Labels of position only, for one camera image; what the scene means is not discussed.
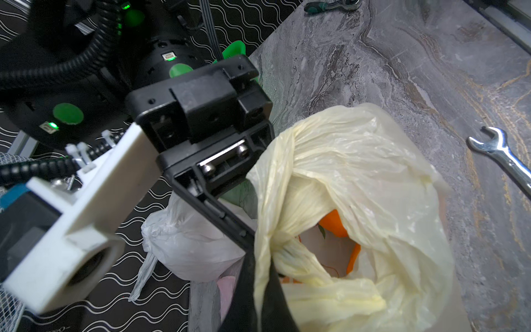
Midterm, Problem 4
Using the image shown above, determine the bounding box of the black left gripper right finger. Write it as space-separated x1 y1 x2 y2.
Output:
261 262 299 332

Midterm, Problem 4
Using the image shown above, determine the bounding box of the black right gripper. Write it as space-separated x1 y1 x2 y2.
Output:
124 55 275 253

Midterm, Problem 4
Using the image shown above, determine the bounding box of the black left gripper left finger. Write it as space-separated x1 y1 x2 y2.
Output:
218 252 257 332

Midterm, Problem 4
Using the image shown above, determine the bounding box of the pink plastic bag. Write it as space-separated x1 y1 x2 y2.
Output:
217 258 243 322

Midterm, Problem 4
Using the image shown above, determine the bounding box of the white plastic bag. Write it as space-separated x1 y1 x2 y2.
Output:
129 193 244 302

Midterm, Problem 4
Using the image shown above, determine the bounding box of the orange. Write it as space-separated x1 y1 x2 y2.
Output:
318 210 348 238
346 243 361 275

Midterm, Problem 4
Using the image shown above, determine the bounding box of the yellow plastic bag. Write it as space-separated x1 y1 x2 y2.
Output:
247 103 454 331

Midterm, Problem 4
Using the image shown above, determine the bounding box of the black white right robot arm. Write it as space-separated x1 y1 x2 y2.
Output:
1 1 274 252

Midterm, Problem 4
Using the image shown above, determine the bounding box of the green plastic basket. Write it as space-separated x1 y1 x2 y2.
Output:
207 41 259 89

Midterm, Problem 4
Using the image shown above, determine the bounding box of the steel combination wrench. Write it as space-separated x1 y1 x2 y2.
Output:
466 126 530 199

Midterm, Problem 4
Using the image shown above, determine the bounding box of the green handled screwdriver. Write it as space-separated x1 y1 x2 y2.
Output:
304 0 362 15

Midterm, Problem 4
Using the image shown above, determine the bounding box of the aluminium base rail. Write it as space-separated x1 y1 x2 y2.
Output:
465 0 530 54

